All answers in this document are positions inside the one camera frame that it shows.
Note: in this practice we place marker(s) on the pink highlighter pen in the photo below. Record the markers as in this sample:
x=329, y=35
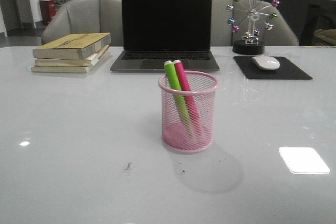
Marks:
x=185, y=82

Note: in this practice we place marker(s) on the green highlighter pen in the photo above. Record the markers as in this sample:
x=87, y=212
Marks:
x=173, y=79

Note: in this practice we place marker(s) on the pink mesh pen holder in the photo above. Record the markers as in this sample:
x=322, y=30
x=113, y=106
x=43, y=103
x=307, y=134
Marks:
x=174, y=134

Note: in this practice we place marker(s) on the grey open laptop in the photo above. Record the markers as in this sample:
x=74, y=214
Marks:
x=155, y=31

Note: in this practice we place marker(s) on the middle cream book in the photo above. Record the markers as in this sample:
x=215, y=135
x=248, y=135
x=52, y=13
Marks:
x=89, y=61

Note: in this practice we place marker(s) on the right grey armchair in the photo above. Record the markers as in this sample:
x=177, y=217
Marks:
x=228, y=26

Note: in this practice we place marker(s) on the grey armchair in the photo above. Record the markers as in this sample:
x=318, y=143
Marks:
x=87, y=16
x=228, y=26

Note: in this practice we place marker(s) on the top yellow book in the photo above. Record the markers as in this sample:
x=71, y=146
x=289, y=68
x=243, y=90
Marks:
x=73, y=46

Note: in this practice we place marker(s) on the yellow book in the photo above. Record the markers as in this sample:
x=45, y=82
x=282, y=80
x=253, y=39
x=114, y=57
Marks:
x=35, y=68
x=73, y=46

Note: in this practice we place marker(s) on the white computer mouse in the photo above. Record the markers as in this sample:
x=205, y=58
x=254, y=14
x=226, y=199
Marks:
x=266, y=62

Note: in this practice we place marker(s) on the left grey armchair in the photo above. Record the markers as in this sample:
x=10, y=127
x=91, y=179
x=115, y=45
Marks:
x=87, y=16

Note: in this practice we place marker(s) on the ferris wheel desk toy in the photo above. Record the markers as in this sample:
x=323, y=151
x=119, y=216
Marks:
x=251, y=13

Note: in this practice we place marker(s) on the black mouse pad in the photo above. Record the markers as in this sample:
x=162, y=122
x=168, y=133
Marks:
x=287, y=70

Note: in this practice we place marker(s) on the bottom yellow book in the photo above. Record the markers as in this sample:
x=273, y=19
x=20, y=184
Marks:
x=35, y=68

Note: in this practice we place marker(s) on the red bin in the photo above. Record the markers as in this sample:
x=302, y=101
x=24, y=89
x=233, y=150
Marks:
x=48, y=10

